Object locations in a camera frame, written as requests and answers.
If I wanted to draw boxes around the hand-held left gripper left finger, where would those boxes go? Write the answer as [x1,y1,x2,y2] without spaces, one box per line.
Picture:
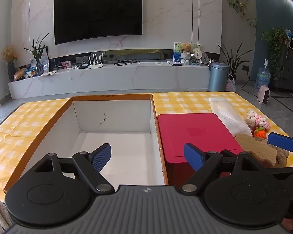
[33,143,115,194]

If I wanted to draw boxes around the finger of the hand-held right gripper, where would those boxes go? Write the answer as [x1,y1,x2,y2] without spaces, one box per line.
[267,165,293,175]
[268,132,293,152]

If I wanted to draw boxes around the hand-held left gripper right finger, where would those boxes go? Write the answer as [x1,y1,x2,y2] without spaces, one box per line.
[181,143,260,193]

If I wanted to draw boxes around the brown plush towel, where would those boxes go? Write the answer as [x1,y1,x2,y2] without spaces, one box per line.
[253,136,290,168]

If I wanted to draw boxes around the white box with orange rim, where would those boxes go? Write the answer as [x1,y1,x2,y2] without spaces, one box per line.
[3,93,170,194]

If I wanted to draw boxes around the orange crochet carrot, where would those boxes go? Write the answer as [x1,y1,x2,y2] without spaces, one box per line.
[253,126,269,139]

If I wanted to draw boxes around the red box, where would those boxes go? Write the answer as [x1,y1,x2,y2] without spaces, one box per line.
[157,113,245,187]

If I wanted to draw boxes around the pink white crochet doll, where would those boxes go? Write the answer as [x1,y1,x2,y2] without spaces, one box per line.
[245,110,271,133]

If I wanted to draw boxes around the pink heater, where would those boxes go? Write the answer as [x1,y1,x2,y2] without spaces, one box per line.
[257,85,271,104]

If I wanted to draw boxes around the clear plastic bag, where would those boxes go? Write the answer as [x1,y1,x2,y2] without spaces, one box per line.
[209,97,253,137]

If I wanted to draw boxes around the yellow checkered tablecloth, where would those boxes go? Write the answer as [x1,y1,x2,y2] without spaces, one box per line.
[0,91,293,200]

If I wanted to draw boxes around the large water bottle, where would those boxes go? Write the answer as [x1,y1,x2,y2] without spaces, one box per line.
[254,59,271,89]

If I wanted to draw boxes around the woven basket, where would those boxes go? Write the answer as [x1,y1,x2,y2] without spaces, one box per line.
[226,74,237,92]

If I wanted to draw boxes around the white marble television console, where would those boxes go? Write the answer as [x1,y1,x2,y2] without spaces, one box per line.
[8,61,210,100]

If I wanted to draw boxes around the dark cabinet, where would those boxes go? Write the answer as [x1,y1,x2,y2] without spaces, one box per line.
[273,38,293,95]

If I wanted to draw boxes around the blue-grey trash can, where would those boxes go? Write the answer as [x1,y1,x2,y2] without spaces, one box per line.
[207,62,230,92]

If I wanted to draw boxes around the white router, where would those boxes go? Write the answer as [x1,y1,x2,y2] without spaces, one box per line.
[87,53,105,69]

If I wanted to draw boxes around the long-leaf potted plant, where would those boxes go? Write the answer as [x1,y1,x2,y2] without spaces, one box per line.
[216,41,254,81]

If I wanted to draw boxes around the leafy plant on cabinet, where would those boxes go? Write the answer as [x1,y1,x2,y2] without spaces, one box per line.
[261,28,290,81]

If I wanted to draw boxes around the teddy bear bouquet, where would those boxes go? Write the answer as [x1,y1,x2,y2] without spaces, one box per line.
[180,43,192,66]

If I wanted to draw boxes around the white round ornament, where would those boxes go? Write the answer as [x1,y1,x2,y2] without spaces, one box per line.
[192,47,203,60]

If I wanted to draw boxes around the green plant in glass vase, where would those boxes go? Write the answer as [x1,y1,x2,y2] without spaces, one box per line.
[24,33,50,76]

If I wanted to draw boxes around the dark vase with orange flowers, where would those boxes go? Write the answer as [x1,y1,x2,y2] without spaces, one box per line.
[1,44,18,81]

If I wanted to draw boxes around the hanging vine plant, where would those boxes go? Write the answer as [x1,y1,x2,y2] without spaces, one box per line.
[227,0,258,36]

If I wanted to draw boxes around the black cables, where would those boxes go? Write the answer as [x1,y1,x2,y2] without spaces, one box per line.
[110,57,147,66]

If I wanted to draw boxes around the black wall television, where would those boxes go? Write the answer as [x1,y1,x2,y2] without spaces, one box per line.
[54,0,143,45]

